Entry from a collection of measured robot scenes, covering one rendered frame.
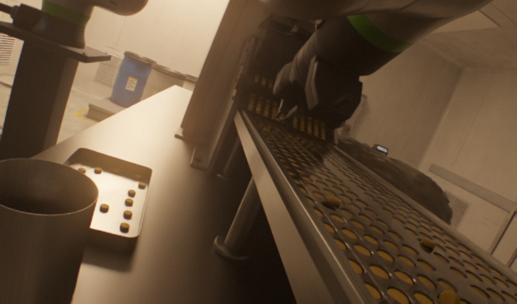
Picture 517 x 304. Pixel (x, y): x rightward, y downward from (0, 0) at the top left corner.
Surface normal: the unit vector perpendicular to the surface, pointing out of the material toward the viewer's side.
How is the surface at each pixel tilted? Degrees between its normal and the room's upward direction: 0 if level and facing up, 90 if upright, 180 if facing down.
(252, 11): 90
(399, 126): 90
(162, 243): 0
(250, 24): 90
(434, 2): 140
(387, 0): 134
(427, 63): 90
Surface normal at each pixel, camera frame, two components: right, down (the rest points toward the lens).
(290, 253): -0.91, -0.34
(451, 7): 0.19, 0.98
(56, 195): 0.23, 0.26
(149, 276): 0.39, -0.91
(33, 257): 0.56, 0.36
